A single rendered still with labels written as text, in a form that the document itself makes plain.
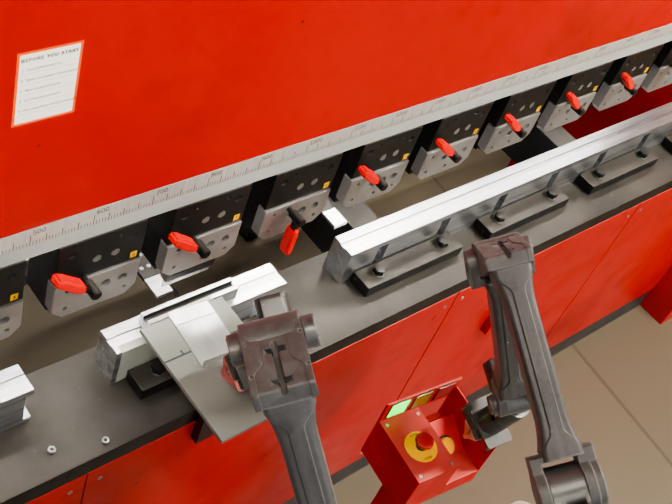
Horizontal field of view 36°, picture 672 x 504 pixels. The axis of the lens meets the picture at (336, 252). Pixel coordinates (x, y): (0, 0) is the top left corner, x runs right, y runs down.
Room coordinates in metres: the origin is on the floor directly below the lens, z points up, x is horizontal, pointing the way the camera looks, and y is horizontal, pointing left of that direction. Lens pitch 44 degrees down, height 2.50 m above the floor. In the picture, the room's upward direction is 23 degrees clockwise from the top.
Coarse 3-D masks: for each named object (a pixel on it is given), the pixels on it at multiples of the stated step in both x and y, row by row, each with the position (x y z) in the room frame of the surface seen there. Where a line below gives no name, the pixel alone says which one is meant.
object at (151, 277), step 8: (144, 256) 1.31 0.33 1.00; (144, 264) 1.29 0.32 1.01; (144, 272) 1.27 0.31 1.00; (152, 272) 1.28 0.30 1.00; (144, 280) 1.25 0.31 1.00; (152, 280) 1.26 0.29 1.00; (160, 280) 1.27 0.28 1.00; (152, 288) 1.24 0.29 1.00; (160, 288) 1.25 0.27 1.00; (168, 288) 1.26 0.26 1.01; (160, 296) 1.24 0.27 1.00
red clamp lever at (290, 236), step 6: (288, 210) 1.33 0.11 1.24; (294, 210) 1.33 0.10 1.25; (294, 216) 1.32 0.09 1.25; (300, 216) 1.32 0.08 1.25; (294, 222) 1.31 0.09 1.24; (300, 222) 1.31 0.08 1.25; (288, 228) 1.32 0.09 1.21; (294, 228) 1.31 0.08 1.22; (288, 234) 1.31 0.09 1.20; (294, 234) 1.31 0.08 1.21; (282, 240) 1.32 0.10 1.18; (288, 240) 1.31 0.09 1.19; (294, 240) 1.32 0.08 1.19; (282, 246) 1.32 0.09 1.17; (288, 246) 1.31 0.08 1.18; (288, 252) 1.31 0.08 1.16
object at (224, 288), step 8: (224, 280) 1.34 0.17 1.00; (208, 288) 1.30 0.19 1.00; (216, 288) 1.31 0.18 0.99; (224, 288) 1.32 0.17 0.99; (232, 288) 1.32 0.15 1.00; (184, 296) 1.26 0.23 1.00; (192, 296) 1.27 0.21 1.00; (200, 296) 1.28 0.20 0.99; (216, 296) 1.29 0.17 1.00; (224, 296) 1.31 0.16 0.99; (232, 296) 1.32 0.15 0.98; (168, 304) 1.23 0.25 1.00; (176, 304) 1.24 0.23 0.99; (184, 304) 1.25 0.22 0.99; (144, 312) 1.19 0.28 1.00; (152, 312) 1.19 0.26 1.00; (160, 312) 1.21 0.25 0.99; (144, 320) 1.18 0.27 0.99
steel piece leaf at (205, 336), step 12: (192, 324) 1.20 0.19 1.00; (204, 324) 1.21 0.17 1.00; (216, 324) 1.23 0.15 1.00; (192, 336) 1.18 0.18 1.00; (204, 336) 1.19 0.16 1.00; (216, 336) 1.20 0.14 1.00; (192, 348) 1.15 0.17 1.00; (204, 348) 1.16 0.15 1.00; (216, 348) 1.17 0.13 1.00; (204, 360) 1.12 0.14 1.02; (216, 360) 1.15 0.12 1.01
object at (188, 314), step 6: (192, 306) 1.24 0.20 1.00; (198, 306) 1.25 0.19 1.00; (204, 306) 1.25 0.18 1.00; (210, 306) 1.26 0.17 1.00; (174, 312) 1.21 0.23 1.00; (180, 312) 1.22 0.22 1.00; (186, 312) 1.22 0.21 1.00; (192, 312) 1.23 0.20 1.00; (198, 312) 1.24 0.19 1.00; (204, 312) 1.24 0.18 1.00; (210, 312) 1.25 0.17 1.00; (174, 318) 1.20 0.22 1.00; (180, 318) 1.21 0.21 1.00; (186, 318) 1.21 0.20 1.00; (192, 318) 1.22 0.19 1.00; (174, 324) 1.19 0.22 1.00; (180, 324) 1.19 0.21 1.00
